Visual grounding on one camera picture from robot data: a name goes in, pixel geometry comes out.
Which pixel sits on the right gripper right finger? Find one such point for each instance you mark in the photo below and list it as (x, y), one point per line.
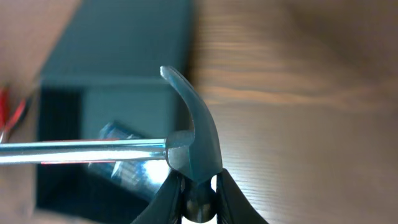
(232, 206)

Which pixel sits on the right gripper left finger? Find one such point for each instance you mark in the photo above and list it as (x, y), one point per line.
(166, 207)

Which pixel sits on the blue precision screwdriver set case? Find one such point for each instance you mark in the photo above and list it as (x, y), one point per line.
(142, 178)

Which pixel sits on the small black-handled hammer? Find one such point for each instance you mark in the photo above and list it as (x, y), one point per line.
(194, 154)

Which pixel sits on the red-handled cutting pliers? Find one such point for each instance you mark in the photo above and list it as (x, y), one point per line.
(10, 121)

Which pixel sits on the dark green open gift box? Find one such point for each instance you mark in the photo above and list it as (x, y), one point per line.
(105, 68)

